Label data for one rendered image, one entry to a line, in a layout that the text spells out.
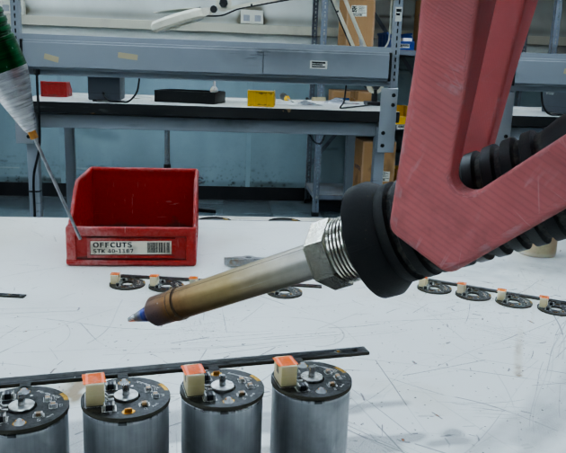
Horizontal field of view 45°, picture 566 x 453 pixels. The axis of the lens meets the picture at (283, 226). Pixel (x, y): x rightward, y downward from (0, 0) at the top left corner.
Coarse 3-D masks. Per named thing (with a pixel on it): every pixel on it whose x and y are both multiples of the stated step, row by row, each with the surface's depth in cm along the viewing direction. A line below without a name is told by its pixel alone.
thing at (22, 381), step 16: (304, 352) 23; (320, 352) 23; (336, 352) 23; (352, 352) 23; (368, 352) 23; (128, 368) 22; (144, 368) 22; (160, 368) 22; (176, 368) 22; (208, 368) 22; (224, 368) 22; (0, 384) 20; (16, 384) 20; (32, 384) 20; (48, 384) 21
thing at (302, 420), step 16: (272, 400) 21; (288, 400) 20; (304, 400) 20; (336, 400) 20; (272, 416) 21; (288, 416) 21; (304, 416) 20; (320, 416) 20; (336, 416) 21; (272, 432) 21; (288, 432) 21; (304, 432) 20; (320, 432) 20; (336, 432) 21; (272, 448) 21; (288, 448) 21; (304, 448) 21; (320, 448) 21; (336, 448) 21
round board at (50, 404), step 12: (0, 396) 19; (12, 396) 19; (36, 396) 20; (48, 396) 19; (60, 396) 20; (36, 408) 19; (48, 408) 19; (60, 408) 19; (0, 420) 18; (12, 420) 18; (24, 420) 18; (36, 420) 18; (48, 420) 18; (0, 432) 18; (12, 432) 18; (24, 432) 18
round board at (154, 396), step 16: (112, 384) 20; (144, 384) 21; (160, 384) 21; (112, 400) 20; (144, 400) 20; (160, 400) 20; (96, 416) 19; (112, 416) 19; (128, 416) 19; (144, 416) 19
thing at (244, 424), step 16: (192, 416) 20; (208, 416) 19; (224, 416) 19; (240, 416) 20; (256, 416) 20; (192, 432) 20; (208, 432) 20; (224, 432) 20; (240, 432) 20; (256, 432) 20; (192, 448) 20; (208, 448) 20; (224, 448) 20; (240, 448) 20; (256, 448) 20
